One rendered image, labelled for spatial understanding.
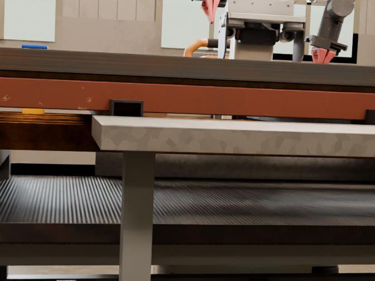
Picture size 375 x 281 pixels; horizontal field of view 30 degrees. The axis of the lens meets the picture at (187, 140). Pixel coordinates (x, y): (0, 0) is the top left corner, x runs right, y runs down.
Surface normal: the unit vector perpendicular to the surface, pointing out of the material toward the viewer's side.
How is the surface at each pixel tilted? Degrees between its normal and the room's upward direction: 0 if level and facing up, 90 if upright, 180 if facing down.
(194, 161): 90
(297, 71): 90
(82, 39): 90
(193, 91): 90
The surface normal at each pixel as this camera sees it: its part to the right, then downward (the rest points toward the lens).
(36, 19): 0.17, 0.07
